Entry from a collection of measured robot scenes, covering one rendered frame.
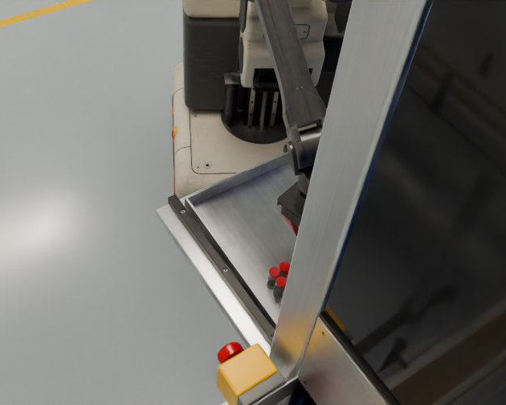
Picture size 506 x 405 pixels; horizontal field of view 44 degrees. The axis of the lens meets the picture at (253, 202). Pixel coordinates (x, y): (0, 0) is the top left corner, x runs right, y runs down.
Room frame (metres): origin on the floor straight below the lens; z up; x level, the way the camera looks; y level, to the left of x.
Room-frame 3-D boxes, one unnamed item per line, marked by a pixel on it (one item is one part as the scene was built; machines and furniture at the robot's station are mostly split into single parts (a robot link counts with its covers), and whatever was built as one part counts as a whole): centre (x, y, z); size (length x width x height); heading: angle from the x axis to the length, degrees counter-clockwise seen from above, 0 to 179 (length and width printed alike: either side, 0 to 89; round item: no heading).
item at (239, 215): (0.70, -0.07, 0.90); 0.34 x 0.26 x 0.04; 39
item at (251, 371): (0.36, -0.03, 0.99); 0.08 x 0.07 x 0.07; 40
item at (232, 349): (0.40, 0.00, 0.99); 0.04 x 0.04 x 0.04; 40
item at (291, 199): (0.69, -0.10, 1.03); 0.10 x 0.07 x 0.07; 54
